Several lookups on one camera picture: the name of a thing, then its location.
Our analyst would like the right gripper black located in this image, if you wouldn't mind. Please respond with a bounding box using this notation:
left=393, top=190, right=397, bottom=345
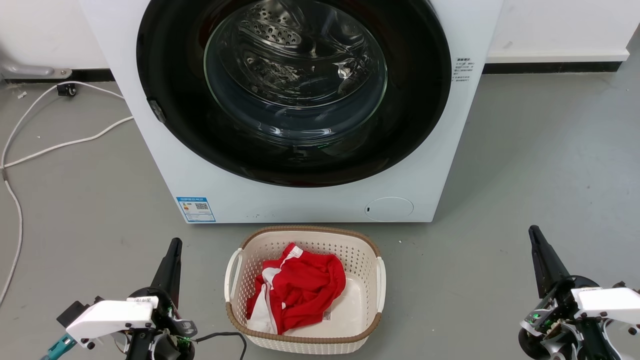
left=517, top=225, right=623, bottom=360

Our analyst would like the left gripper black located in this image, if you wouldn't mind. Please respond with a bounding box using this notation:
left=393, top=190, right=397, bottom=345
left=125, top=238, right=197, bottom=360

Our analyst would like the black round glass washer door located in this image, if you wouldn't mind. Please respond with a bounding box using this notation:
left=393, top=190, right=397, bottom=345
left=136, top=0, right=453, bottom=188

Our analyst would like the white front-load washing machine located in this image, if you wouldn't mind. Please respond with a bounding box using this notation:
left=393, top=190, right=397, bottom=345
left=80, top=0, right=505, bottom=224

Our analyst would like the blue energy label sticker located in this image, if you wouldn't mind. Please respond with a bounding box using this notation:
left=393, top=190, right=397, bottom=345
left=176, top=196, right=217, bottom=224

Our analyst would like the red and white garment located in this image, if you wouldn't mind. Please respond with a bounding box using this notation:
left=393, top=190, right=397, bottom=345
left=246, top=242, right=347, bottom=335

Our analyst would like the round white filter cover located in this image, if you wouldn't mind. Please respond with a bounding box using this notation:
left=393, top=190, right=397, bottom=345
left=364, top=196, right=415, bottom=223

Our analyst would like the cream plastic laundry basket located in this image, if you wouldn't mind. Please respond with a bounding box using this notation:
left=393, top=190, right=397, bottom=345
left=224, top=225, right=387, bottom=355

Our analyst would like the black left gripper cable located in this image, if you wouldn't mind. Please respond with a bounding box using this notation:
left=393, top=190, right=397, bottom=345
left=194, top=331, right=249, bottom=360

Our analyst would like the teal cable connector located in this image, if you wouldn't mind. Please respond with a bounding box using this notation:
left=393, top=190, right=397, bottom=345
left=41, top=334, right=77, bottom=360

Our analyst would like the white floor cable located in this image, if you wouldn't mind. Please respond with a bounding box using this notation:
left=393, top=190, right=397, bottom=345
left=0, top=81, right=126, bottom=169
left=0, top=115, right=135, bottom=307

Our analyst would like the grey metal pipe bracket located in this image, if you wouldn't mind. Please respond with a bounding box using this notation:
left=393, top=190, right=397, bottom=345
left=0, top=58, right=74, bottom=80

